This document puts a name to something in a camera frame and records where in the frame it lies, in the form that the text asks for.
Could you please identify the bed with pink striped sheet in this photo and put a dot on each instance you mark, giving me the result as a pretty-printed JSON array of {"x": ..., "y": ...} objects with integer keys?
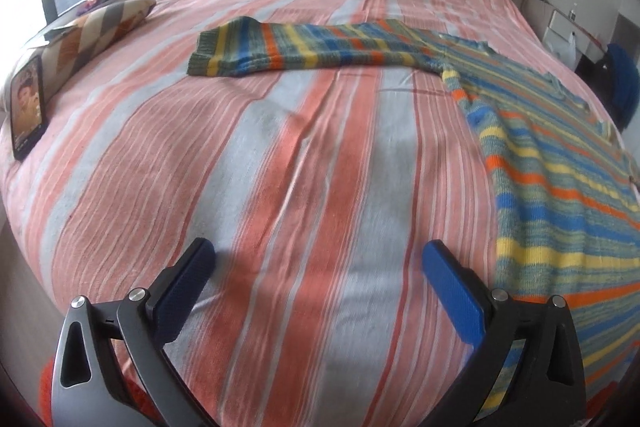
[{"x": 300, "y": 157}]

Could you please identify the striped knit sweater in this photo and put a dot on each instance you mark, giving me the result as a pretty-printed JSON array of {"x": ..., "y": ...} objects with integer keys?
[{"x": 550, "y": 167}]

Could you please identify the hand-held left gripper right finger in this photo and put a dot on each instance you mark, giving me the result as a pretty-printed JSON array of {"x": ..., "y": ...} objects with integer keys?
[{"x": 452, "y": 287}]

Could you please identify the cardboard box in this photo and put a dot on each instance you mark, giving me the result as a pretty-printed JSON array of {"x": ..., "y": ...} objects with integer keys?
[{"x": 537, "y": 12}]

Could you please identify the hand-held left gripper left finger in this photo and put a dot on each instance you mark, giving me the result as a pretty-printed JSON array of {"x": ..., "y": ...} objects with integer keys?
[{"x": 187, "y": 279}]

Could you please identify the blue chair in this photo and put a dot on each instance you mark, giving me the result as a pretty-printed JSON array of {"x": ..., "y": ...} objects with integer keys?
[{"x": 622, "y": 77}]

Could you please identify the diamond pattern pillow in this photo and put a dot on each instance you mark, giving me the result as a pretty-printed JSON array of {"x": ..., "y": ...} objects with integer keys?
[{"x": 95, "y": 32}]

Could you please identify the black smartphone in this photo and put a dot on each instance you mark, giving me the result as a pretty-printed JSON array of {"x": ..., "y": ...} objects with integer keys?
[{"x": 27, "y": 107}]

